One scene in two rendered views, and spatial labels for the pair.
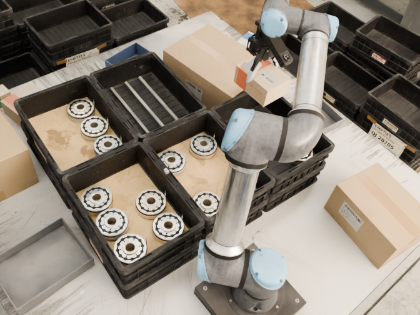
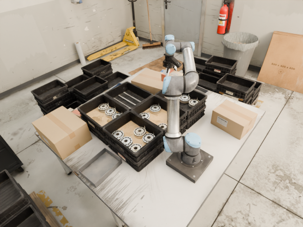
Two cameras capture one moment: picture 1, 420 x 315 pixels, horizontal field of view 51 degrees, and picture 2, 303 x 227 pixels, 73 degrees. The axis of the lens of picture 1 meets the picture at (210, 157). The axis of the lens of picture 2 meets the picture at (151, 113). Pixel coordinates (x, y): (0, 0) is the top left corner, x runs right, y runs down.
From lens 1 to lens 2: 0.39 m
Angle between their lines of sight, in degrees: 11
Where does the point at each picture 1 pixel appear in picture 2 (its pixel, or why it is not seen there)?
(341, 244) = (222, 134)
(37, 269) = (98, 169)
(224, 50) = (154, 75)
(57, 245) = (105, 159)
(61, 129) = (97, 115)
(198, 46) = (144, 76)
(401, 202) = (240, 110)
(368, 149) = (222, 99)
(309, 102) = (190, 69)
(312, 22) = (184, 45)
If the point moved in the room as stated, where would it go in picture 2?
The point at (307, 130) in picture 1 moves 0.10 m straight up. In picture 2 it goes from (192, 77) to (194, 63)
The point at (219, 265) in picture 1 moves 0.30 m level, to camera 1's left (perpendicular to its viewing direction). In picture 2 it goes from (172, 142) to (129, 145)
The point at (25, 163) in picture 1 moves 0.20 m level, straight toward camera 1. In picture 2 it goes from (86, 129) to (96, 143)
